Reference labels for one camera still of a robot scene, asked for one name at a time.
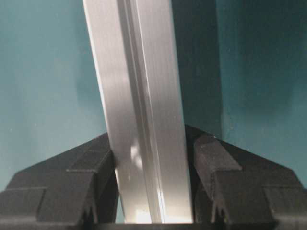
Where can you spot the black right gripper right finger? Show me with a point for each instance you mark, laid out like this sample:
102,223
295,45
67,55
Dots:
234,189

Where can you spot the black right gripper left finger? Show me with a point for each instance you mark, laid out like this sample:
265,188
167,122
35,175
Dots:
74,190

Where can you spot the silver aluminium metal rail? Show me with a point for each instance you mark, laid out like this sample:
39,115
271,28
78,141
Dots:
135,57

